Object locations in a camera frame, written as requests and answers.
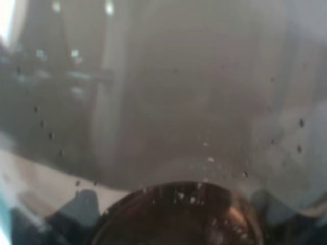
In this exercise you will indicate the smoky transparent water bottle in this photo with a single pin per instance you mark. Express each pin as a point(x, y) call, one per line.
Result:
point(173, 112)

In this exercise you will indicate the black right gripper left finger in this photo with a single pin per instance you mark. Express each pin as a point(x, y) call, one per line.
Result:
point(73, 223)

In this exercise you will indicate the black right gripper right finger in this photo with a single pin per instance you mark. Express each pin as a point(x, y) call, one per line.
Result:
point(283, 224)

